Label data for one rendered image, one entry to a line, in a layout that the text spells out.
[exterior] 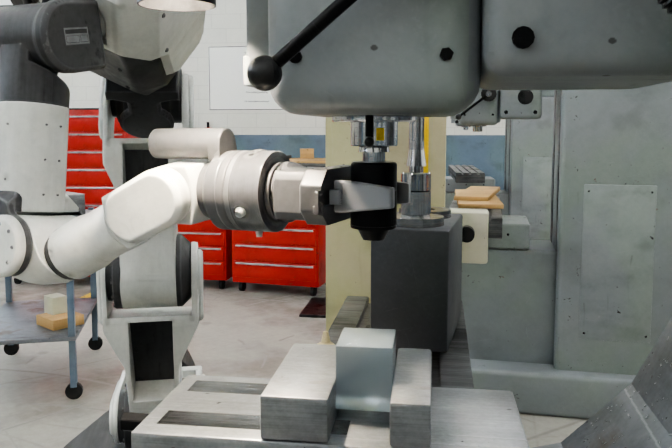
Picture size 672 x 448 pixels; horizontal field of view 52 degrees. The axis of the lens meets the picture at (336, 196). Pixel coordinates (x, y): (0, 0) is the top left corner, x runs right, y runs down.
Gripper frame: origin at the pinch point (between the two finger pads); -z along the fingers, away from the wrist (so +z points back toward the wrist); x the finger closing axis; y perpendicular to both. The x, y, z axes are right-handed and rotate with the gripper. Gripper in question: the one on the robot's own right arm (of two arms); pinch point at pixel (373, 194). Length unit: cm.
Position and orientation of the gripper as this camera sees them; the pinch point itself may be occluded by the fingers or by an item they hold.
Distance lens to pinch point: 70.9
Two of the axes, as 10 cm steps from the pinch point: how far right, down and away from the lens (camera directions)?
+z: -9.2, -0.3, 3.9
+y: 0.1, 10.0, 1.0
